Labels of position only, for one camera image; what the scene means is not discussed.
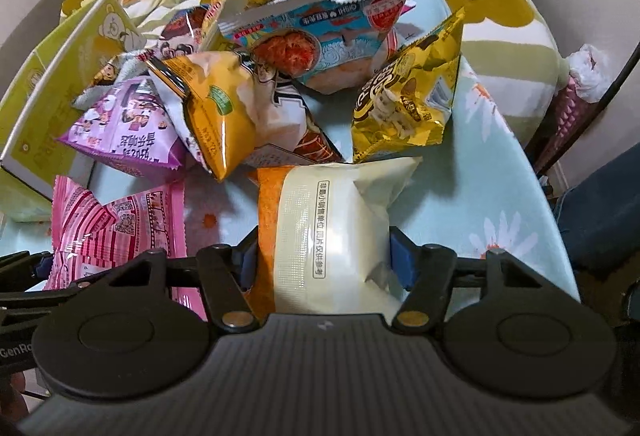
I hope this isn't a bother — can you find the green striped floral blanket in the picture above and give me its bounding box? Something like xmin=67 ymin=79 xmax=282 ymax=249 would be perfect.
xmin=60 ymin=0 xmax=568 ymax=147

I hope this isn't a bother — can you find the cream and orange snack packet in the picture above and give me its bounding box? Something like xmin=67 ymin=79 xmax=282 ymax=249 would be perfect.
xmin=248 ymin=157 xmax=423 ymax=321

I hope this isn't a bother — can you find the person's leg in jeans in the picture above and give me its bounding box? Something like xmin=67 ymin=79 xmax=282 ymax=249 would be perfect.
xmin=552 ymin=161 xmax=640 ymax=267

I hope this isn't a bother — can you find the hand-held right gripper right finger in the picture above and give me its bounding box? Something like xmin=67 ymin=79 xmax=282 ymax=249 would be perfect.
xmin=389 ymin=227 xmax=538 ymax=333

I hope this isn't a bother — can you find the grey bed frame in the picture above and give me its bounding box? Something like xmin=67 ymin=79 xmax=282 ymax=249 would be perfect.
xmin=0 ymin=0 xmax=66 ymax=81

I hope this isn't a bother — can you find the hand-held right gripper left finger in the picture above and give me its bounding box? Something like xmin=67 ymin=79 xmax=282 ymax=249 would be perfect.
xmin=107 ymin=235 xmax=261 ymax=333

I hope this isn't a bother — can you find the light blue daisy cloth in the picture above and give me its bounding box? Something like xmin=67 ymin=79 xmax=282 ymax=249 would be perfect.
xmin=0 ymin=0 xmax=583 ymax=307

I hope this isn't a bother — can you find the blue and white snack packet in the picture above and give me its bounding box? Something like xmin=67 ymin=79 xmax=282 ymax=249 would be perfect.
xmin=217 ymin=0 xmax=423 ymax=94

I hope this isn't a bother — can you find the pink striped snack packet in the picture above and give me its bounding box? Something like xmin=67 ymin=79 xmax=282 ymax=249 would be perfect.
xmin=42 ymin=175 xmax=208 ymax=321

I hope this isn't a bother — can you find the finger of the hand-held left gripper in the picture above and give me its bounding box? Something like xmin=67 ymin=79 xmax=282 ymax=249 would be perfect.
xmin=0 ymin=278 xmax=108 ymax=317
xmin=0 ymin=252 xmax=55 ymax=289

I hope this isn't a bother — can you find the grey cartoon snack packet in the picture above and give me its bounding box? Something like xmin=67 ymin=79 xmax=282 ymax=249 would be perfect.
xmin=75 ymin=46 xmax=171 ymax=111

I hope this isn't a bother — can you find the white plastic bag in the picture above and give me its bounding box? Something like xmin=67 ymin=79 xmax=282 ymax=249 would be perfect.
xmin=567 ymin=43 xmax=618 ymax=104

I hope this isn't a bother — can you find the red cartoon snack packet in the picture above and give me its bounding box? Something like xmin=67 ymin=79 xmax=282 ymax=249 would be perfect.
xmin=160 ymin=3 xmax=223 ymax=61

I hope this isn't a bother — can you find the purple snack packet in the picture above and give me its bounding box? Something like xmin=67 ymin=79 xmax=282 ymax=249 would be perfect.
xmin=59 ymin=76 xmax=188 ymax=184

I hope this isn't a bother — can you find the gold snack packet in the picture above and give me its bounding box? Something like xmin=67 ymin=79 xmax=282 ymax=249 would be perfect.
xmin=350 ymin=6 xmax=466 ymax=164

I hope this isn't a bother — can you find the green cardboard box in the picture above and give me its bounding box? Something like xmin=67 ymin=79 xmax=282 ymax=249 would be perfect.
xmin=0 ymin=0 xmax=146 ymax=221

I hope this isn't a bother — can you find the yellow orange snack packet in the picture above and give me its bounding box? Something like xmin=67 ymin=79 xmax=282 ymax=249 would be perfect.
xmin=146 ymin=50 xmax=261 ymax=181

